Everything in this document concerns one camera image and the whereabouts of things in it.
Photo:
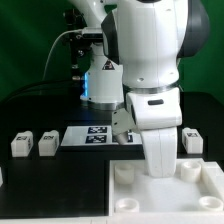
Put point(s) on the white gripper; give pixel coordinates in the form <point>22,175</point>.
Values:
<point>160,150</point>

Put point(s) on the white square tabletop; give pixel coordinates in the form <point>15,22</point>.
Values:
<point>196,186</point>

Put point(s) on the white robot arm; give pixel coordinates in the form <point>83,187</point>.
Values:
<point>147,38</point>

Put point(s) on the white marker sheet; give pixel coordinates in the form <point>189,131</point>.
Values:
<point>88,135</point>

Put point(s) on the white part at left edge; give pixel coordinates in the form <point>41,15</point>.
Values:
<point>1,177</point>

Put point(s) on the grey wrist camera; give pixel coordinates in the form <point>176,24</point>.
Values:
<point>122,122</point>

